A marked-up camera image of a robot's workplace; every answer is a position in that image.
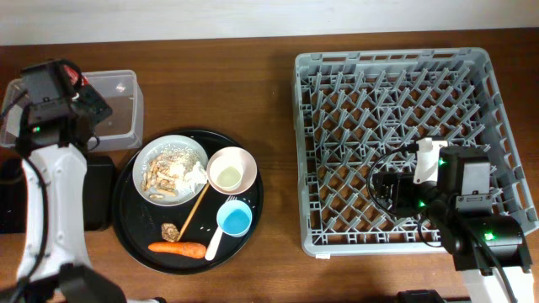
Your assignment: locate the white plastic fork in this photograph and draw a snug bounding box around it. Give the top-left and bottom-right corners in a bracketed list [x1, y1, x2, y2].
[205, 195, 236, 261]

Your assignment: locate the grey dishwasher rack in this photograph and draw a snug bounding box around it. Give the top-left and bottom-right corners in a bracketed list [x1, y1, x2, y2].
[293, 47, 538, 258]

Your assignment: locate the round black tray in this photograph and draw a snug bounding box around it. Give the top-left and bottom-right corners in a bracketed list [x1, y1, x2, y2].
[111, 129, 264, 275]

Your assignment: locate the red snack wrapper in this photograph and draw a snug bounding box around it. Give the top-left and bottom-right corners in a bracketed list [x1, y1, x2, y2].
[64, 66, 88, 89]

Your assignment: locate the small white cup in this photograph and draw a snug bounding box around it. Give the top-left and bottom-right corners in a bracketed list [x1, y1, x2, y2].
[216, 164, 243, 191]

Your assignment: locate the orange carrot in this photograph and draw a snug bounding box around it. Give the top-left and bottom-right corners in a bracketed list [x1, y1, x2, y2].
[148, 242, 206, 259]

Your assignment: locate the blue cup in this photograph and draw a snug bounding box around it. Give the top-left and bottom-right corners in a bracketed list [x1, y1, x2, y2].
[216, 200, 253, 237]

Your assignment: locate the brown walnut shell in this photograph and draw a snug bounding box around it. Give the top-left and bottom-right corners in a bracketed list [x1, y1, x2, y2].
[162, 223, 180, 242]

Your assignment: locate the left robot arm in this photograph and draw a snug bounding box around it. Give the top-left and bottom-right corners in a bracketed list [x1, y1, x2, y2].
[1, 59, 126, 302]

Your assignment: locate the grey plate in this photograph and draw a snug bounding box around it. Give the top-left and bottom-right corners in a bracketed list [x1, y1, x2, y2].
[132, 135, 209, 206]

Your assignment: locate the clear plastic bin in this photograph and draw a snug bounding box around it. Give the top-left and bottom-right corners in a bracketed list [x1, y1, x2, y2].
[1, 70, 144, 152]

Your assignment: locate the black bin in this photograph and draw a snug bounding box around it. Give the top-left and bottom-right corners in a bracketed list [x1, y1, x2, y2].
[1, 156, 115, 234]

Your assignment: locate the peanut shells pile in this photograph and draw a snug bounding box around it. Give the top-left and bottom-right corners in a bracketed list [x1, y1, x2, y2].
[140, 153, 178, 199]

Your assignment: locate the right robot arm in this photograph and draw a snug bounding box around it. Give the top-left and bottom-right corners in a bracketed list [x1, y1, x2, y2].
[366, 146, 536, 302]

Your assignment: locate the wooden chopstick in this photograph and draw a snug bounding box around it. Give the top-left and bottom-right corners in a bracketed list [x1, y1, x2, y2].
[178, 182, 210, 242]

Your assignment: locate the white tissue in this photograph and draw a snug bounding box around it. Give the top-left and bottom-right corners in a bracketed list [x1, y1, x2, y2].
[184, 162, 208, 192]

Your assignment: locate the pink bowl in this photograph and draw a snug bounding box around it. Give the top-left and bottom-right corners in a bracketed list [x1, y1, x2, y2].
[206, 146, 258, 195]

